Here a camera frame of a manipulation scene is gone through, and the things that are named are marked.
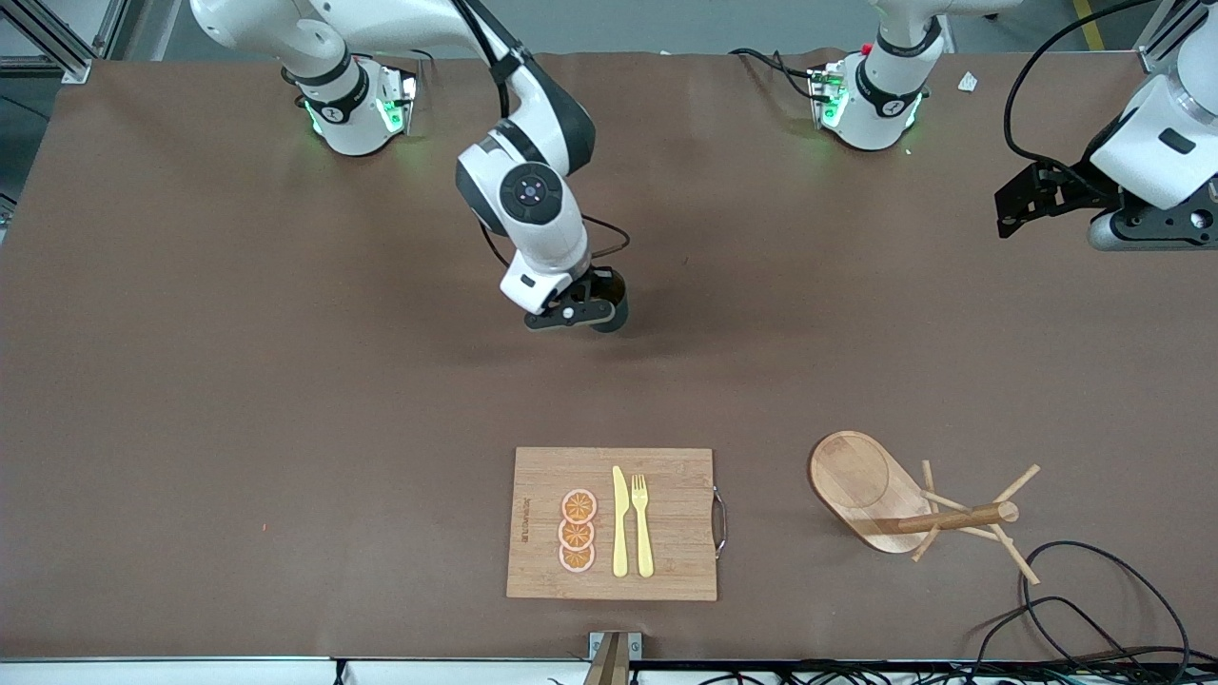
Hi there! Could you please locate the teal cup yellow inside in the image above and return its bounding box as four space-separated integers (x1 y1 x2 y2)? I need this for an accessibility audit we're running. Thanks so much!
592 269 630 335

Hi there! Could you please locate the wooden mug rack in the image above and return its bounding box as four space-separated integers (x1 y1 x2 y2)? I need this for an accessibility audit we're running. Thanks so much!
809 430 1041 586

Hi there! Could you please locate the yellow plastic knife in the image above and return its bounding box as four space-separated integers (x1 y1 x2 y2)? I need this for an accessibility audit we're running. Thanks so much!
611 465 630 578

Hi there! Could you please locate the yellow plastic fork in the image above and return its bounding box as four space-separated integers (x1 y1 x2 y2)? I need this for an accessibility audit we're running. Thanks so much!
631 474 656 579

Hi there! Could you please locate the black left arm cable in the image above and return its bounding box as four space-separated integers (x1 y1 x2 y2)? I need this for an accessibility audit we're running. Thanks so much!
1004 0 1143 191

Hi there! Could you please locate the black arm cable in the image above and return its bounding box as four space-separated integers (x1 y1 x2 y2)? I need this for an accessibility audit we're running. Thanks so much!
1004 0 1143 191
457 0 632 282

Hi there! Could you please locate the aluminium frame profile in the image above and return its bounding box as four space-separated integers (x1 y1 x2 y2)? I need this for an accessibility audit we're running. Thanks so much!
0 0 129 85
1137 0 1200 73

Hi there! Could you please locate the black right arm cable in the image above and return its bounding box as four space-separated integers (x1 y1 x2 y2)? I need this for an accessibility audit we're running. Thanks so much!
457 0 632 282

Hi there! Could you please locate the bamboo cutting board metal handle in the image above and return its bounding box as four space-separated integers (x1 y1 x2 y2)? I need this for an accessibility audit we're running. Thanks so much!
505 447 729 602

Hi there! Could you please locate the black base cable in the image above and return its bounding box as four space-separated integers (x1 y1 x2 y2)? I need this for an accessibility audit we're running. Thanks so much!
728 48 821 101

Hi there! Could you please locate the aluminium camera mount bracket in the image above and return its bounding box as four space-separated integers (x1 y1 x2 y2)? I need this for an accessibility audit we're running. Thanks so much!
588 631 644 685

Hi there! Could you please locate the black cable along edge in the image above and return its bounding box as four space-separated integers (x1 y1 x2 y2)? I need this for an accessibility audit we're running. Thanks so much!
633 659 1218 685

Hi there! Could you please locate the white table edge rail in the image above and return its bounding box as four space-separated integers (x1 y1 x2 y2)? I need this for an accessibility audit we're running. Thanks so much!
0 656 591 685

